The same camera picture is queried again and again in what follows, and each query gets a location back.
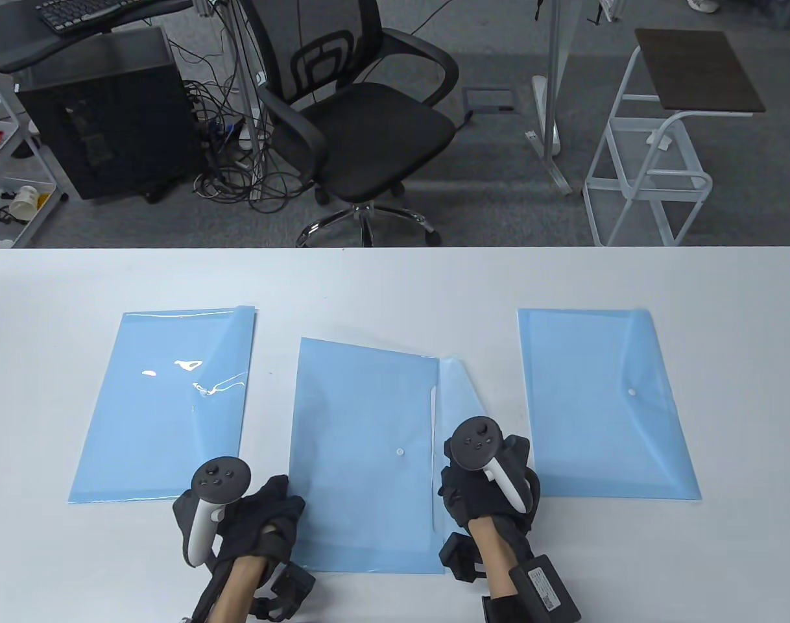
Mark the person's right hand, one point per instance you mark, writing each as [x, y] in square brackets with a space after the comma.
[463, 500]

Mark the person's left hand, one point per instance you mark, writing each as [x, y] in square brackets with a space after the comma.
[265, 519]

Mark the blue plastic snap folder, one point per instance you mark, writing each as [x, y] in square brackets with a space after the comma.
[155, 422]
[356, 454]
[596, 422]

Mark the person's right forearm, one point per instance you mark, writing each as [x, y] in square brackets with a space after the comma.
[492, 558]

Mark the person's left forearm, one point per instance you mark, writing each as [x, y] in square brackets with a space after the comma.
[239, 590]

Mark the grey and white controller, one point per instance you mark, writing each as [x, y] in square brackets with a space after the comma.
[476, 441]
[221, 479]

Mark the black rectangular sensor box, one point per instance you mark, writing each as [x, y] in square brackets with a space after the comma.
[544, 587]

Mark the black mesh office chair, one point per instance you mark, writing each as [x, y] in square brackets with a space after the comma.
[375, 130]

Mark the grey floor outlet box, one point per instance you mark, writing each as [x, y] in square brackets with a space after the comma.
[489, 100]

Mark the white paper cup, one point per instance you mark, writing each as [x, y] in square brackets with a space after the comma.
[24, 199]

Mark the white metal desk leg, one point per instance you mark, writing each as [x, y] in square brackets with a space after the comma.
[549, 97]
[248, 78]

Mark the black computer tower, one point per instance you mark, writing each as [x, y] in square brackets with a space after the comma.
[109, 130]

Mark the white side table brown top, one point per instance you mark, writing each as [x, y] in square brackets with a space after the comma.
[696, 68]

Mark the black keyboard desk tray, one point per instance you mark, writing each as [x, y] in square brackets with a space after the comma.
[19, 52]

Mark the black keyboard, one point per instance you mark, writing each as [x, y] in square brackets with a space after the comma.
[90, 12]

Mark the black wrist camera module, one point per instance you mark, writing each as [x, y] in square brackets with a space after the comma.
[291, 584]
[460, 558]

